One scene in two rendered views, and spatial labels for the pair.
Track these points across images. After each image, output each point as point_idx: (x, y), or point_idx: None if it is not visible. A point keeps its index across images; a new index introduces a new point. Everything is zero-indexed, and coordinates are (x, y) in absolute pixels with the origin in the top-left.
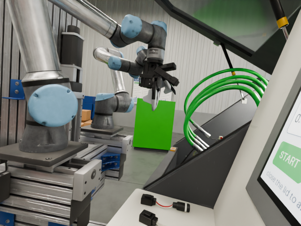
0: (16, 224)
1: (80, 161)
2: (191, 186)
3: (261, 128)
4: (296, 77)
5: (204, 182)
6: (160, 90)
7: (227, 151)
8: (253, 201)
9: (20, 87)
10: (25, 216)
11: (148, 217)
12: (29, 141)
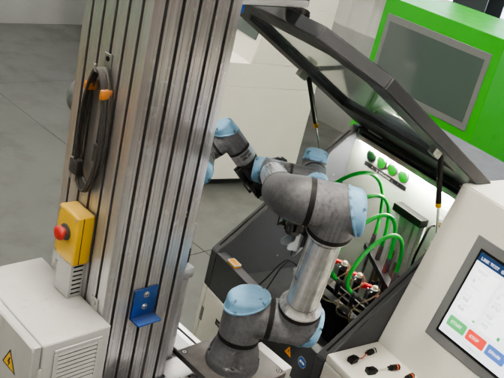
0: None
1: None
2: (367, 334)
3: (428, 293)
4: (455, 278)
5: (376, 326)
6: None
7: (394, 301)
8: (435, 340)
9: (150, 298)
10: None
11: (374, 369)
12: (252, 364)
